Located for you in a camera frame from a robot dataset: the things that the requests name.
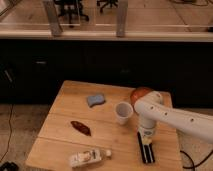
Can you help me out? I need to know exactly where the grey metal post right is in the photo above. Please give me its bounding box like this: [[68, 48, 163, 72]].
[[116, 0, 128, 37]]

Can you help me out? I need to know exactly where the grey metal post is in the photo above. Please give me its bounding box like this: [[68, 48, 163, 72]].
[[43, 0, 62, 37], [116, 0, 128, 37]]

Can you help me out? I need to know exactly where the white paper cup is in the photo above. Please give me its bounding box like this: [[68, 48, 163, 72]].
[[115, 101, 133, 125]]

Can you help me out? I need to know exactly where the black cable on floor left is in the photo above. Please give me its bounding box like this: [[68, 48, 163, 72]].
[[0, 103, 15, 164]]

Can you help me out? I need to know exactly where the black cable on floor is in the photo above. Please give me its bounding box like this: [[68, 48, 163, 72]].
[[0, 103, 15, 164], [179, 148, 213, 170]]

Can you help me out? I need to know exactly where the black office chair left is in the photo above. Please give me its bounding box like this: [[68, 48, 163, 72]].
[[53, 0, 89, 24]]

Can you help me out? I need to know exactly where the grey metal post left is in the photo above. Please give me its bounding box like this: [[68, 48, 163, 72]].
[[43, 0, 62, 37]]

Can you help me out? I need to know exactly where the black cabinet front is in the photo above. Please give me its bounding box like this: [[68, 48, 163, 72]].
[[0, 39, 213, 108]]

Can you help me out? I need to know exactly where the black cable on floor right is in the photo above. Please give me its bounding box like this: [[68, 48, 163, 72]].
[[179, 148, 213, 170]]

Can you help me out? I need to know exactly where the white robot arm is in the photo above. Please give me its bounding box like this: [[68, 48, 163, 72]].
[[131, 90, 213, 144]]

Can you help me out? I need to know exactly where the black office chair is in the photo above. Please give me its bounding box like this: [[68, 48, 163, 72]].
[[53, 0, 89, 24], [96, 0, 118, 13]]

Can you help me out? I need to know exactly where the black office chair right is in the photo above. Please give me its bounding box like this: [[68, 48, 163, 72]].
[[96, 0, 118, 13]]

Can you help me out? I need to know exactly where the orange bowl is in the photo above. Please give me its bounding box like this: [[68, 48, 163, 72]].
[[130, 87, 152, 105]]

